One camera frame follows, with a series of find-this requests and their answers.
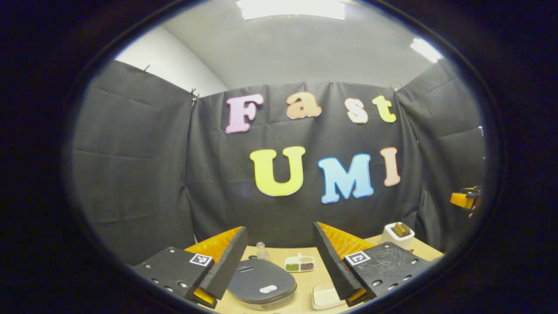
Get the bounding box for small ceiling light panel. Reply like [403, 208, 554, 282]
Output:
[410, 38, 444, 64]

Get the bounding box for cream rectangular tray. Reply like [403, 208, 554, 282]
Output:
[311, 281, 347, 311]

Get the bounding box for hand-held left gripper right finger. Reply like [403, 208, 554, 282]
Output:
[312, 222, 432, 307]

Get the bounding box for white chopstick holder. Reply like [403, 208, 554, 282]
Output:
[381, 222, 415, 250]

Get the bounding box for large ceiling light panel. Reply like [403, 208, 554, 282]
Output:
[236, 0, 346, 20]

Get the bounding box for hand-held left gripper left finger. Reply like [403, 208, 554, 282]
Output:
[131, 226, 249, 309]

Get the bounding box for white divided bean dish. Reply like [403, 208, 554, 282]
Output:
[284, 253, 316, 273]

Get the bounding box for dark grey rice cooker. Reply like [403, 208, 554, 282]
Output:
[227, 259, 298, 311]

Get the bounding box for black backdrop cloth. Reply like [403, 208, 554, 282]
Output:
[70, 59, 487, 264]

